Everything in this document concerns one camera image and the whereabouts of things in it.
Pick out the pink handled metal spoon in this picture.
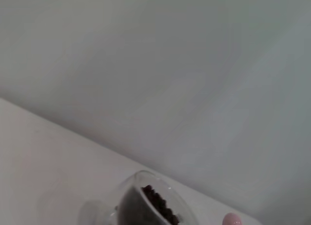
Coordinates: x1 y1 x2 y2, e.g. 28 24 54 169
223 212 243 225

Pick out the dark coffee beans pile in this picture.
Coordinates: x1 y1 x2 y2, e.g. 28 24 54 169
140 184 180 225

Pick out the glass cup with handle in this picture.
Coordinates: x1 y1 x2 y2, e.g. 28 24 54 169
77 170 202 225

